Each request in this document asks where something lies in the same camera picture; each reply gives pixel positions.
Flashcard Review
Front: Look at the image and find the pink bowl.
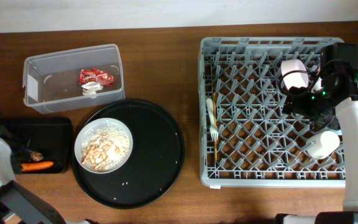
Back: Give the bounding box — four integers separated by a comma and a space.
281, 59, 309, 90

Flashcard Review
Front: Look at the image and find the cream white cup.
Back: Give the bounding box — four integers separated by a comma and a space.
306, 131, 340, 159

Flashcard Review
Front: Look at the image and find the wooden chopstick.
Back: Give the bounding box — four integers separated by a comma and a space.
213, 93, 218, 162

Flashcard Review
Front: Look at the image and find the white plastic fork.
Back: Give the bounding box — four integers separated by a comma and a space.
206, 98, 215, 140

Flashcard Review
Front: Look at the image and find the grey plate with food scraps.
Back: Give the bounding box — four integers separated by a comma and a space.
74, 118, 134, 174

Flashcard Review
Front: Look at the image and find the white tissue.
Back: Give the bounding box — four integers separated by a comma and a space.
81, 82, 103, 95

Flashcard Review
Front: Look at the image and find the red snack wrapper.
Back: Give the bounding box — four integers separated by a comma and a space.
79, 68, 116, 86

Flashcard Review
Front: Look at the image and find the brown walnut shell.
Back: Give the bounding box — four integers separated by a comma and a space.
30, 151, 44, 162

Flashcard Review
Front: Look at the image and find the orange carrot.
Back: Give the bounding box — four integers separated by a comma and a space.
21, 161, 54, 172

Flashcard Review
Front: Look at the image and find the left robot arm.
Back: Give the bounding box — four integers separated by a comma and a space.
0, 120, 70, 224

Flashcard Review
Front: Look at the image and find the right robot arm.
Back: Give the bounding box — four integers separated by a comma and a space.
275, 42, 358, 224

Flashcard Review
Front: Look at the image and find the grey dishwasher rack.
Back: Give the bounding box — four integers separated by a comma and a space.
198, 37, 346, 189

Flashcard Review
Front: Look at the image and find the round black tray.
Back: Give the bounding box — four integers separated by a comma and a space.
72, 100, 185, 209

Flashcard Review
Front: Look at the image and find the black rectangular tray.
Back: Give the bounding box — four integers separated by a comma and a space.
0, 117, 73, 174

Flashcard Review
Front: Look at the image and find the clear plastic bin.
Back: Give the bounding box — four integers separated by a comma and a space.
22, 44, 126, 114

